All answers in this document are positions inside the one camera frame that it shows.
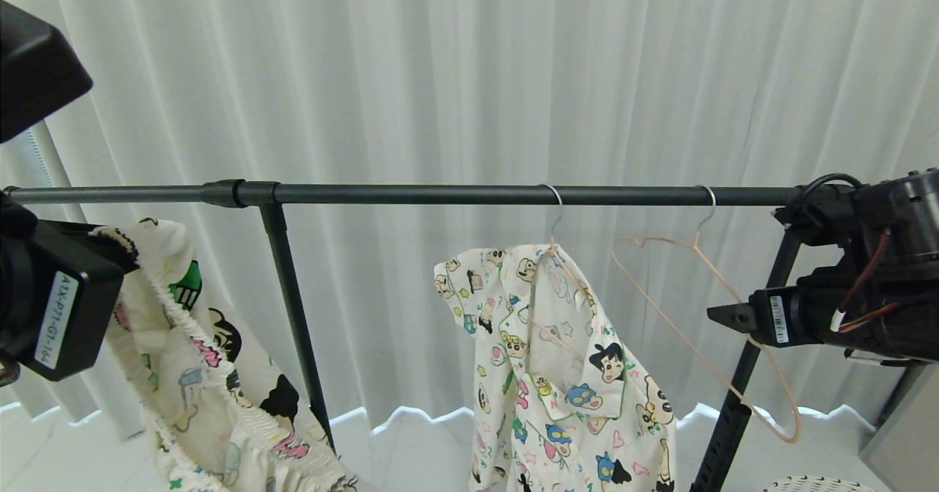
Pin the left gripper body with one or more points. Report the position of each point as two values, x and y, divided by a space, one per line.
51 301

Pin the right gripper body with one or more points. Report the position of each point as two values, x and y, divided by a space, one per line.
814 312

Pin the pink clothes hanger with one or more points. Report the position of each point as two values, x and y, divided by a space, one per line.
559 197
693 245

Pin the cream printed garment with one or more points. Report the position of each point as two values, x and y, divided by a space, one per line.
557 404
183 375

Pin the white laundry basket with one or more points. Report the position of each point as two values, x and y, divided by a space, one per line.
821 485

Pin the black clothes rack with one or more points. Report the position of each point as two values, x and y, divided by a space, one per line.
440 194

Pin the white curtain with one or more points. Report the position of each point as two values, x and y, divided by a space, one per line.
469 74

